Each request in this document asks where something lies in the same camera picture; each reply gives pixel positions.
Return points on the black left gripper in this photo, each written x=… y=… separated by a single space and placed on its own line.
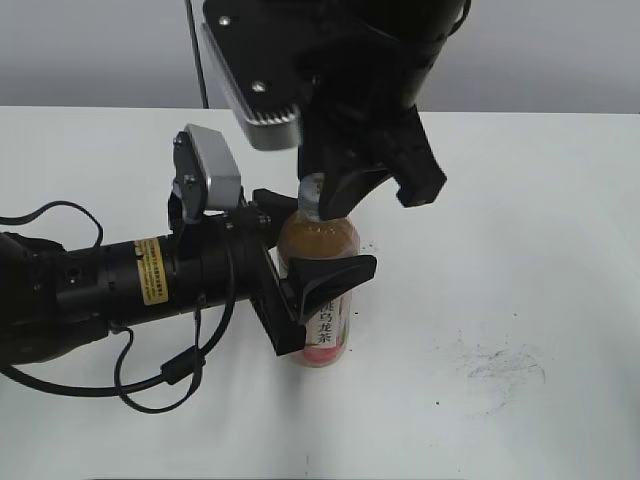
x=226 y=258

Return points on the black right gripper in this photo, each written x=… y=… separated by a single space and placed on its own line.
x=361 y=126

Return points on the pink oolong tea bottle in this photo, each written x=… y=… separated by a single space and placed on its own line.
x=306 y=236

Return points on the white bottle cap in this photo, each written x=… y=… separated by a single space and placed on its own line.
x=309 y=193

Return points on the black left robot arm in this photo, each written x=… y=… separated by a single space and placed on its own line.
x=54 y=301

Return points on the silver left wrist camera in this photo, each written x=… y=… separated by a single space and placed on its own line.
x=207 y=177

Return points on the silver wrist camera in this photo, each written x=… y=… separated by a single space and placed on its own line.
x=253 y=47
x=207 y=177

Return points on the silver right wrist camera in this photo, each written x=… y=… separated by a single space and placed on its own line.
x=253 y=47

